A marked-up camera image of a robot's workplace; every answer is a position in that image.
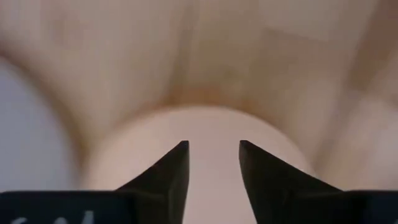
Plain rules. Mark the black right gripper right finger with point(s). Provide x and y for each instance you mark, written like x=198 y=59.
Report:
x=267 y=189

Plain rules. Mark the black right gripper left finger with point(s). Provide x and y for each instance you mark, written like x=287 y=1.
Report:
x=169 y=186

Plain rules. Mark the pale peach plate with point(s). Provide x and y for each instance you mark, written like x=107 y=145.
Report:
x=214 y=140

